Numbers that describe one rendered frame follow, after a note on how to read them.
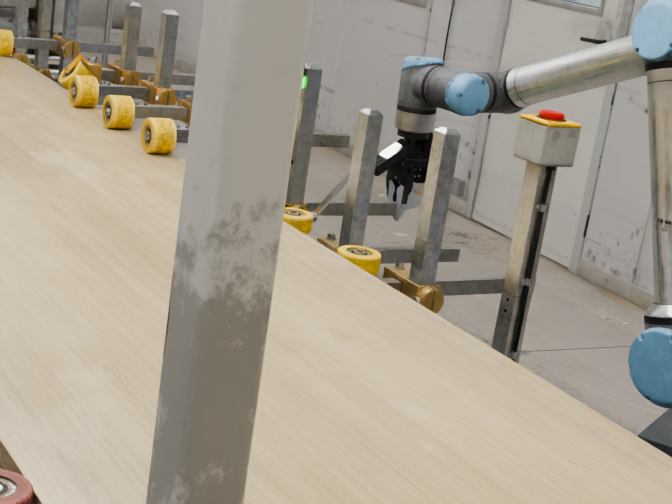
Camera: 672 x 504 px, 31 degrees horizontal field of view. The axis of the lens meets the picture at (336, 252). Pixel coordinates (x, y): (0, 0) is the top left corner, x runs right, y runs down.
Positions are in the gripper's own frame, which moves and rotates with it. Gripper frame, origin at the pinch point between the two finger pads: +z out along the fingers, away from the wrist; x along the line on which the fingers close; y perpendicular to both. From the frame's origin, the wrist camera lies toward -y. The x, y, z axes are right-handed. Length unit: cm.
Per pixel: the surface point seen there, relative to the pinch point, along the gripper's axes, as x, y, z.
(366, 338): -89, -63, -9
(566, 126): -84, -28, -40
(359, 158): -30.4, -30.7, -21.1
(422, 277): -56, -30, -5
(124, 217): -27, -76, -9
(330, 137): 23.4, -5.5, -12.9
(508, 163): 253, 239, 53
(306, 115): -6.1, -29.6, -24.4
